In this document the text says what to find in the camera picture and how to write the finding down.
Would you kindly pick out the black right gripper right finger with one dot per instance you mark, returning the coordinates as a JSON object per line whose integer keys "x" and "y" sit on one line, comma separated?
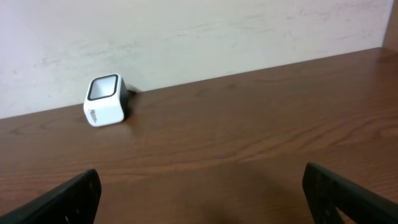
{"x": 327, "y": 193}

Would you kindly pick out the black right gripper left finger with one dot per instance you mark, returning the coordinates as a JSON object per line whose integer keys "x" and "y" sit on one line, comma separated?
{"x": 74, "y": 201}

